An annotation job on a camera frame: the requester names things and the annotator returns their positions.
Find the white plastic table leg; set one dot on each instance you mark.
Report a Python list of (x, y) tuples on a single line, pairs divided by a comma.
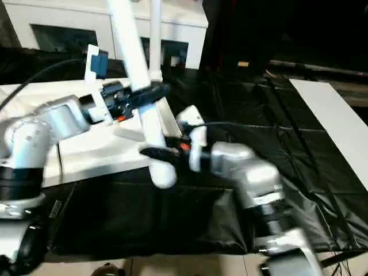
[(155, 40), (135, 52)]

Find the white plastic table top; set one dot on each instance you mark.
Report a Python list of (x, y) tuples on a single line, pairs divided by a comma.
[(98, 149)]

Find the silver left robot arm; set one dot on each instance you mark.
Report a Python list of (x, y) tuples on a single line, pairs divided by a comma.
[(34, 138)]

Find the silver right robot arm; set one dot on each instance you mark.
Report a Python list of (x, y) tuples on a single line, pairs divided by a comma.
[(253, 178)]

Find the white sideboard with glass doors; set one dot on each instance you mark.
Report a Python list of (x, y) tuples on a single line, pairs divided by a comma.
[(69, 23)]

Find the black mat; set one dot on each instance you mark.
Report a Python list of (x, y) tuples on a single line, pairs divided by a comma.
[(276, 126)]

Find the small yellow label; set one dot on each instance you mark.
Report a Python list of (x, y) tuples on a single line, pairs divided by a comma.
[(243, 64)]

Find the grey curtain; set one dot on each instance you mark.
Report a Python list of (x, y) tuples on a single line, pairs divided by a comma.
[(8, 23)]

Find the black cabinet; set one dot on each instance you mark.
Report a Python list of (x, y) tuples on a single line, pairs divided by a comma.
[(299, 26)]

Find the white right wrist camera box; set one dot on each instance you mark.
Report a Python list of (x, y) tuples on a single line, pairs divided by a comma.
[(192, 123)]

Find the black metal table frame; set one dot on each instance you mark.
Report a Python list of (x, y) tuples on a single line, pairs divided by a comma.
[(345, 259)]

